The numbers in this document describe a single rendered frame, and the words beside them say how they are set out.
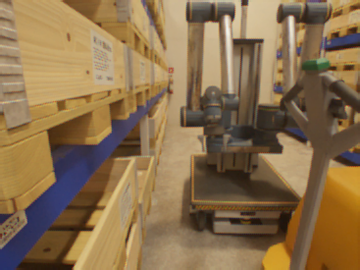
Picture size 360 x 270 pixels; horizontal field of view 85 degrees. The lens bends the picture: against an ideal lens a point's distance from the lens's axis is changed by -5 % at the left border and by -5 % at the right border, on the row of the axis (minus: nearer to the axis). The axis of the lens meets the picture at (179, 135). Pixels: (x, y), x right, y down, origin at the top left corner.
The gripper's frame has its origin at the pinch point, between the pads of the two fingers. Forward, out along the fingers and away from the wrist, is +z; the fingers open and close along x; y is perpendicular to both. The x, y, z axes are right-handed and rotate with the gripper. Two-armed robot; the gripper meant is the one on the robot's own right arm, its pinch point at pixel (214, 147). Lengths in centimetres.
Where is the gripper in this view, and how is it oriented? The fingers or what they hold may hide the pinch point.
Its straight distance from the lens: 129.8
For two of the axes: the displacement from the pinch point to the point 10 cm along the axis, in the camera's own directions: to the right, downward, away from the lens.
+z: 0.2, 9.9, -1.6
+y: 0.6, 1.6, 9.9
